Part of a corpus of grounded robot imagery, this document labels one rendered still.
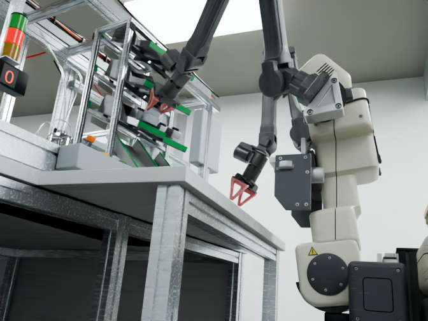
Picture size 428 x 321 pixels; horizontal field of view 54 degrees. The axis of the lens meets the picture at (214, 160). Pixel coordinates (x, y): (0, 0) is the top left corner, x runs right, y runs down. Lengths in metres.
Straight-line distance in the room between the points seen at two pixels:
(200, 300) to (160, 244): 1.08
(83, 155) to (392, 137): 4.08
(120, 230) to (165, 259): 0.38
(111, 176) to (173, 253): 0.19
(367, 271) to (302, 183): 0.29
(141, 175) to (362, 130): 0.67
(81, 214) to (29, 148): 0.19
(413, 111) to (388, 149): 0.49
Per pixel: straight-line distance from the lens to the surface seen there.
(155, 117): 1.52
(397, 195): 4.62
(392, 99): 5.00
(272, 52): 1.20
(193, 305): 1.84
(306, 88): 1.14
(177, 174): 0.75
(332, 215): 1.16
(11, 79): 1.37
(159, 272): 0.75
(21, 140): 1.02
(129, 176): 0.79
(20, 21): 1.45
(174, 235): 0.74
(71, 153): 1.03
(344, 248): 1.14
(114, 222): 1.10
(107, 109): 1.67
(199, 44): 1.38
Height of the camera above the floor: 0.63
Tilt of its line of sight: 19 degrees up
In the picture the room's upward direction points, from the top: 5 degrees clockwise
